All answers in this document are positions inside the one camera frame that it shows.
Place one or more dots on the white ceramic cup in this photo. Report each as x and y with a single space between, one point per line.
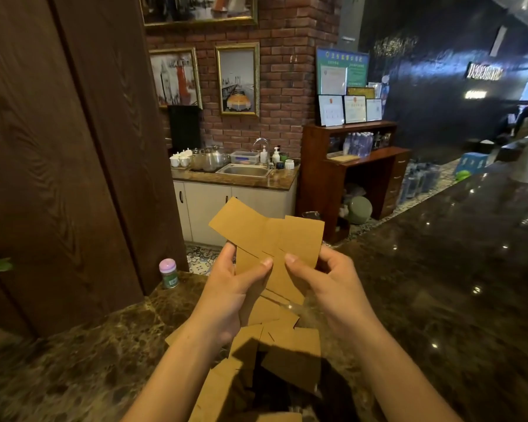
174 161
185 161

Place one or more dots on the small black framed certificate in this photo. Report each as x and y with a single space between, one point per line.
374 110

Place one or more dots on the blue notice board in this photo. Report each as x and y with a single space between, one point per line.
356 65

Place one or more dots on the framed red tower picture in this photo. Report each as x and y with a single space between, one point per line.
176 78

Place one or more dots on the person's right hand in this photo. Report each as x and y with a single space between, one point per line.
339 298

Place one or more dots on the black box appliance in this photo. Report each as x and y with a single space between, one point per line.
185 129

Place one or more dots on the steel sink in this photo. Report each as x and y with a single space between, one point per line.
244 170

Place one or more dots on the small white jar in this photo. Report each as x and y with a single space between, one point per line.
289 164

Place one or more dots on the small jar with purple lid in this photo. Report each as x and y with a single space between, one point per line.
169 274

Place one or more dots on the person's left forearm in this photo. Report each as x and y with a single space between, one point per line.
176 373

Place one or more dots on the bright green object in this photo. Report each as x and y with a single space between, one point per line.
463 175

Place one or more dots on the person's right thumb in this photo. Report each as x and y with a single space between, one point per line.
301 267

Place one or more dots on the medium black framed certificate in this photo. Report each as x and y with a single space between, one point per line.
355 109

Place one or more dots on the white soap dispenser bottle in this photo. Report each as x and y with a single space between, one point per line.
264 156
276 157

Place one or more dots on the framed yellow car picture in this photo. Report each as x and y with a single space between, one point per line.
238 79

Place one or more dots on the wooden shelf desk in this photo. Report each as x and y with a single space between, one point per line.
321 184

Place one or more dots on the brown stone sink countertop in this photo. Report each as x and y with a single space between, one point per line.
281 179

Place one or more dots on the green round bin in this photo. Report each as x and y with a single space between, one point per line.
360 210

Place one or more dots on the pile of brown cardboard dividers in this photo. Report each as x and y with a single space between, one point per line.
290 351

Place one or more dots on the row of clear water bottles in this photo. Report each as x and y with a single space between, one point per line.
358 144

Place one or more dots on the glass teapot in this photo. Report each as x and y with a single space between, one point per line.
214 159
198 161

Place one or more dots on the blue cardboard box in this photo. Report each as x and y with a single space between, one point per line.
473 162

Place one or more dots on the wooden tray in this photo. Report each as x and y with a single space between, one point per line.
344 159

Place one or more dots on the person's left hand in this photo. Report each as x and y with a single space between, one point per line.
222 298

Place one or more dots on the lit wall sign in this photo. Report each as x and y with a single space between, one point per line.
484 72

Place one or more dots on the white cabinet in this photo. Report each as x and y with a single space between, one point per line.
211 206

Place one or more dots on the large gold framed picture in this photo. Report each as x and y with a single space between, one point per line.
198 8

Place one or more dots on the brown slotted cardboard piece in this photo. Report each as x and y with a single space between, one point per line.
297 241
242 224

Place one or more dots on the large black framed certificate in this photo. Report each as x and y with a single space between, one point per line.
331 110

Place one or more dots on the chrome faucet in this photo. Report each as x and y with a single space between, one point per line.
262 142

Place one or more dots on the person's left thumb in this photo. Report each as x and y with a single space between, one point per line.
258 272

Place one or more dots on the pack of bottled water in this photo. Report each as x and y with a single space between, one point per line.
418 180

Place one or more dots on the clear plastic container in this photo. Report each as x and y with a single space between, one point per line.
244 158

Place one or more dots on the gold framed plaque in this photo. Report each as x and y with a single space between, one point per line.
361 92

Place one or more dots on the person's right forearm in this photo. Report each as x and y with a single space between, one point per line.
396 377

